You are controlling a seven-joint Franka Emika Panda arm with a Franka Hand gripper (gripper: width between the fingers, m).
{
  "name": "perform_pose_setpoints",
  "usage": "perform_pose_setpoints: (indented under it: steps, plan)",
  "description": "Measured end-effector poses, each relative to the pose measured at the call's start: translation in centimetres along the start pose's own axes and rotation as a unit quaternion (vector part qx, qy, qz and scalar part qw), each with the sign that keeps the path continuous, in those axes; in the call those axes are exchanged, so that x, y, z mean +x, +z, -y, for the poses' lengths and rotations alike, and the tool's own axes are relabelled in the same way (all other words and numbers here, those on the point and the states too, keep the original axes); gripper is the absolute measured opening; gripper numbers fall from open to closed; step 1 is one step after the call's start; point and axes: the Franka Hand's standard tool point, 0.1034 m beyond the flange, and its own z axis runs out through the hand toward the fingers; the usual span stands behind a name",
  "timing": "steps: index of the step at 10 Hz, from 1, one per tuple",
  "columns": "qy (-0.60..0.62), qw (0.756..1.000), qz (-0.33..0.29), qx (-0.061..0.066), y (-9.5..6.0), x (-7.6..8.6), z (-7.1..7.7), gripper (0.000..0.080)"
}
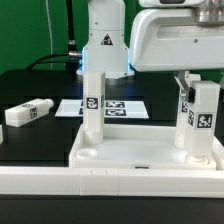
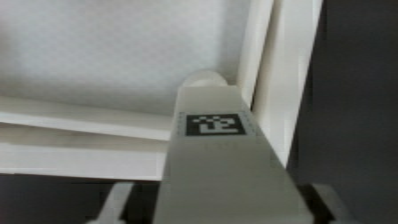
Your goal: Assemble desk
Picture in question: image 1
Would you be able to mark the white desk top tray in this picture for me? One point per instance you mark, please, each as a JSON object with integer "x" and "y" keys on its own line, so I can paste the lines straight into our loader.
{"x": 139, "y": 147}

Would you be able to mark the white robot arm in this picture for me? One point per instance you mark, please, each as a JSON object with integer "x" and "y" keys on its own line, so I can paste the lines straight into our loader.
{"x": 106, "y": 51}

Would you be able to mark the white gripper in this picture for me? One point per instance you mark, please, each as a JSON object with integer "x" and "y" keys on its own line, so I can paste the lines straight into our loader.
{"x": 170, "y": 40}

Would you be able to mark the white L-shaped fence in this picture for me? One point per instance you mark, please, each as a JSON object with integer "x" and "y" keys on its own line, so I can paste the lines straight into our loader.
{"x": 20, "y": 180}

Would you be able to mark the white marker sheet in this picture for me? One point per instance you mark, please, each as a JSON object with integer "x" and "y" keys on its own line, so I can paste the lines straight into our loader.
{"x": 113, "y": 109}

